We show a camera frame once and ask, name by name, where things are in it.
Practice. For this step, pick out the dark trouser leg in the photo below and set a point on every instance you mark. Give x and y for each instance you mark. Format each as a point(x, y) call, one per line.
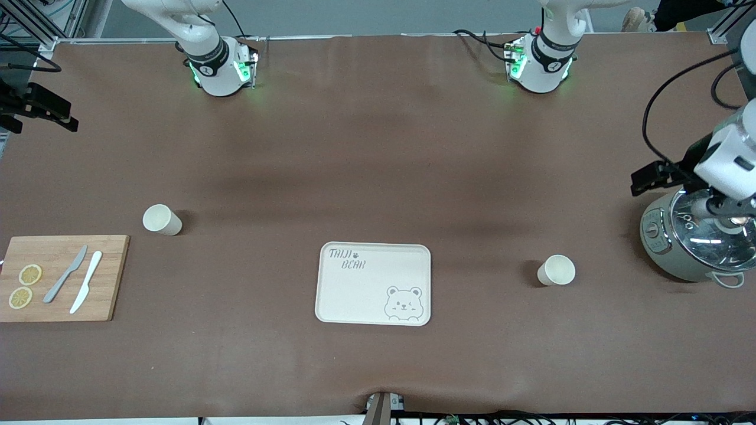
point(685, 12)

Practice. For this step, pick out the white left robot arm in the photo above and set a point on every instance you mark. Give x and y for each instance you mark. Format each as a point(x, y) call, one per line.
point(546, 65)

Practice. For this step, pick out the glass pot lid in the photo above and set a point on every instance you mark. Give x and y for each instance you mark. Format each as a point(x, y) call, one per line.
point(697, 236)

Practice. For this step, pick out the grey-green electric cooking pot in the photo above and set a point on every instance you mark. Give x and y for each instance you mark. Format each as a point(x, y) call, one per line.
point(667, 260)

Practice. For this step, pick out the beige shoe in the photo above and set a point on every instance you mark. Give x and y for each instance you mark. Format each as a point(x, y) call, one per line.
point(638, 20)

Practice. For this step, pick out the lemon slice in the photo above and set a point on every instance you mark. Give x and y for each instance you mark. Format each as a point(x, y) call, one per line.
point(20, 297)
point(31, 274)

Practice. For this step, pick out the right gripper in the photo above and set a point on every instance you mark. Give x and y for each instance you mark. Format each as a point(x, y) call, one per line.
point(16, 101)

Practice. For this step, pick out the aluminium frame profile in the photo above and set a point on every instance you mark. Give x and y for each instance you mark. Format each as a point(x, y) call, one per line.
point(97, 20)
point(717, 32)

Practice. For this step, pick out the grey plastic knife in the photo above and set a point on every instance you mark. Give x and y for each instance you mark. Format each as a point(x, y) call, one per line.
point(69, 269)

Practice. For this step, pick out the white plastic knife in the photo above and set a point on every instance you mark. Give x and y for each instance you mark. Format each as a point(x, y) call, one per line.
point(85, 282)

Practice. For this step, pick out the white plastic cup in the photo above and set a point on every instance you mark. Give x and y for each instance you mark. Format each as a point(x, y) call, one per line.
point(555, 270)
point(162, 219)

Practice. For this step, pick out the wooden cutting board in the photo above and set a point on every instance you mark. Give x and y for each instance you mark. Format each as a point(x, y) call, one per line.
point(106, 277)

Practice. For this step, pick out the brown table cover mat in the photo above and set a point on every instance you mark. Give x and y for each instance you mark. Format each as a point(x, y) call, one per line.
point(378, 147)

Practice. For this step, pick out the cream tray with bear print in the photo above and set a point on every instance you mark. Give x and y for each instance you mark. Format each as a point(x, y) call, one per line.
point(354, 295)

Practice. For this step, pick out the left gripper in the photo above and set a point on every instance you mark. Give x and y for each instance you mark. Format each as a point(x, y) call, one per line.
point(679, 169)

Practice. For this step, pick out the grey metal bracket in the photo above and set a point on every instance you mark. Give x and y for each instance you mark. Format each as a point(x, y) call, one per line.
point(378, 413)

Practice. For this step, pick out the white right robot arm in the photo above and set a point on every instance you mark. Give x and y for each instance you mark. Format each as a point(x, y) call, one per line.
point(207, 53)

